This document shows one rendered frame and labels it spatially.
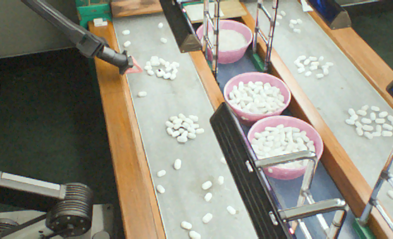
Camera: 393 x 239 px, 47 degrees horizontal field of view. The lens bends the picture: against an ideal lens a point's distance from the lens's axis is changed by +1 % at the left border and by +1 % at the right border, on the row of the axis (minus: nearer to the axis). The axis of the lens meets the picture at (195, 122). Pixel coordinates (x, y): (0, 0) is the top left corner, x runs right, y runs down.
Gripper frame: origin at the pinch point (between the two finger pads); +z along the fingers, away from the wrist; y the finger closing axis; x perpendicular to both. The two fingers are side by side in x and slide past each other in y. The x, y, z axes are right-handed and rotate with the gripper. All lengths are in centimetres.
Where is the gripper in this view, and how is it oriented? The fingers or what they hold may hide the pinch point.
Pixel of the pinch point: (140, 70)
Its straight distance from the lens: 190.0
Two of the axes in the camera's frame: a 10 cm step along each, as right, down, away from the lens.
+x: -6.2, 6.6, 4.1
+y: -2.6, -6.8, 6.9
